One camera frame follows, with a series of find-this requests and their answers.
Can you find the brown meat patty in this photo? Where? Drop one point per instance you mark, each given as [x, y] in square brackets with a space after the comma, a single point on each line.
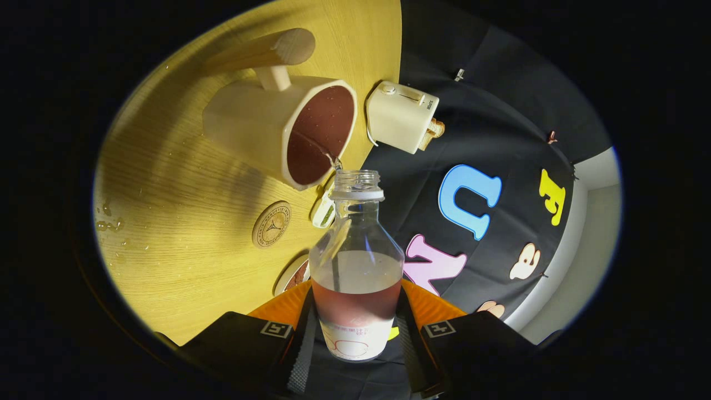
[300, 275]

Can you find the white divided grain dish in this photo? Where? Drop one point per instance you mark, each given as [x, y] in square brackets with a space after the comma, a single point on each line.
[323, 214]

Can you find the cream toaster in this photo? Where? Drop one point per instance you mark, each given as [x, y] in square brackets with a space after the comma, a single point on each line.
[397, 119]

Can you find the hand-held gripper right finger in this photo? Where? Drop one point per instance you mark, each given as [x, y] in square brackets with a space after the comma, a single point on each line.
[411, 355]

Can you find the wooden table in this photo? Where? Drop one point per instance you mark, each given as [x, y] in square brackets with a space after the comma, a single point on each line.
[183, 239]

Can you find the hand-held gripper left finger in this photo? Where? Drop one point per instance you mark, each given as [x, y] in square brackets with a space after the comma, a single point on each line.
[300, 355]

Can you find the clear juice bottle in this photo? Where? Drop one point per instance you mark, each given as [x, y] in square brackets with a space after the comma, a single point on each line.
[355, 278]

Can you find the red clip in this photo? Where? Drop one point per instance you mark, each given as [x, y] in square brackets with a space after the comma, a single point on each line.
[552, 136]

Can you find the black backdrop cloth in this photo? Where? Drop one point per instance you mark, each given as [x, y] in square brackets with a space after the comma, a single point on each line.
[500, 100]

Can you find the white round plate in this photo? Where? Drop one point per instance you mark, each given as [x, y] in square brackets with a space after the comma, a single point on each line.
[282, 280]

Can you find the silver clip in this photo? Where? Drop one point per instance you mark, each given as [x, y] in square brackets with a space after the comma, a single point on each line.
[459, 74]

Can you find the toast slice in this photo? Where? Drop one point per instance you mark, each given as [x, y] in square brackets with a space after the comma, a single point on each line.
[433, 132]

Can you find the round wooden coaster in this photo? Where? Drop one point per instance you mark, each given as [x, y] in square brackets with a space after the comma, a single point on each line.
[271, 225]

